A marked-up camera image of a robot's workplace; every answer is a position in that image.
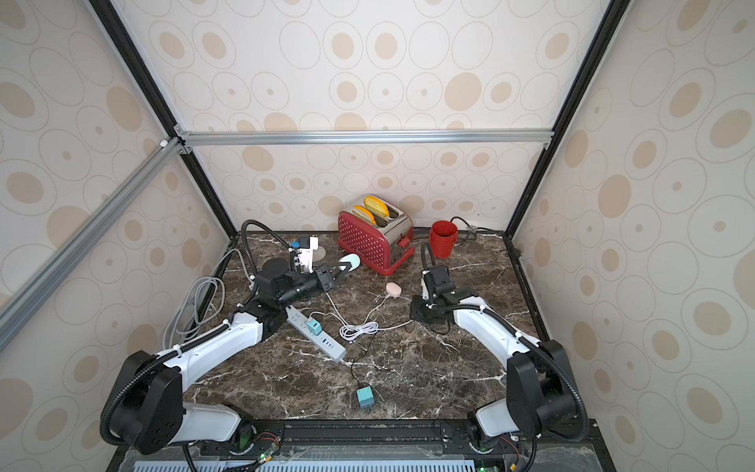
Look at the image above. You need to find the pink earbud case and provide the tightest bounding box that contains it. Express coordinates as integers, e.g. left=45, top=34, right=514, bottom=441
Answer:
left=385, top=282, right=402, bottom=298

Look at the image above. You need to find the yellow toast slice front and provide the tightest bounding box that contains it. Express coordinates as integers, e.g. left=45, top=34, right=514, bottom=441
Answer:
left=351, top=206, right=377, bottom=226

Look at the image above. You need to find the teal charger with white cable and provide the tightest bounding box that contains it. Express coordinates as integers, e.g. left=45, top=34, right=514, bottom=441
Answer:
left=305, top=293, right=390, bottom=340

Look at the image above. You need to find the clear jar with rice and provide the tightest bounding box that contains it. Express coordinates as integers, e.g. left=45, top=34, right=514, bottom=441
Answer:
left=313, top=247, right=326, bottom=263

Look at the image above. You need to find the grey power strip cord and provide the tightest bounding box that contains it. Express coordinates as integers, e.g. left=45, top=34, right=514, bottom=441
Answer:
left=161, top=247, right=249, bottom=349

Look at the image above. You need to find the red polka dot toaster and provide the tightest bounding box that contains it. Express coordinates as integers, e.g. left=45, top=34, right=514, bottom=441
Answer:
left=338, top=195, right=415, bottom=277

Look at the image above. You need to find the teal charger with black cable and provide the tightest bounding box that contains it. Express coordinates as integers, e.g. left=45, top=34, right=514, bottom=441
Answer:
left=351, top=332, right=432, bottom=410

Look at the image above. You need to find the toaster black power cord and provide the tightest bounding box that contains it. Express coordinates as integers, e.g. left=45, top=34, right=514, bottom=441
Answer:
left=450, top=215, right=503, bottom=243

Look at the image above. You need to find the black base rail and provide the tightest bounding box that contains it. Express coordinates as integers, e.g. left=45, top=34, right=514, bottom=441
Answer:
left=108, top=419, right=615, bottom=471

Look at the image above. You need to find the yellow toast slice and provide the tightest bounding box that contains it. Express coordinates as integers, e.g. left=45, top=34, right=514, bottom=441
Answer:
left=364, top=196, right=390, bottom=218
left=351, top=206, right=377, bottom=226

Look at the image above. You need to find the mint green earbud case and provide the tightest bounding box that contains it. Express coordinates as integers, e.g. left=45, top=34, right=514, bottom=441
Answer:
left=338, top=254, right=361, bottom=273

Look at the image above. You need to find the white power strip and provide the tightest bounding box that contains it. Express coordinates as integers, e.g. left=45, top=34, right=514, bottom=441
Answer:
left=286, top=306, right=346, bottom=362

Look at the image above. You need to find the yellow toast slice back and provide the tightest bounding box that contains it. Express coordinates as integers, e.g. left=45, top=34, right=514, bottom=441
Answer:
left=364, top=196, right=390, bottom=218

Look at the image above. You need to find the red plastic cup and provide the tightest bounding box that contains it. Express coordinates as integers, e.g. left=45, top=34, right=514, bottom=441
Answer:
left=430, top=220, right=458, bottom=260

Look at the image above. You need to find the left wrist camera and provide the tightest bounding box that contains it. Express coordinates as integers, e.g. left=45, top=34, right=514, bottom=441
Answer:
left=290, top=236, right=320, bottom=273

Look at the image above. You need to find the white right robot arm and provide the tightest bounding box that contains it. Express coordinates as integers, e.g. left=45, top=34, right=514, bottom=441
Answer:
left=410, top=242, right=590, bottom=443

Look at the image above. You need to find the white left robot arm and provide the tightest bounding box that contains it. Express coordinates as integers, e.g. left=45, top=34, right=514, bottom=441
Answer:
left=98, top=219, right=361, bottom=454

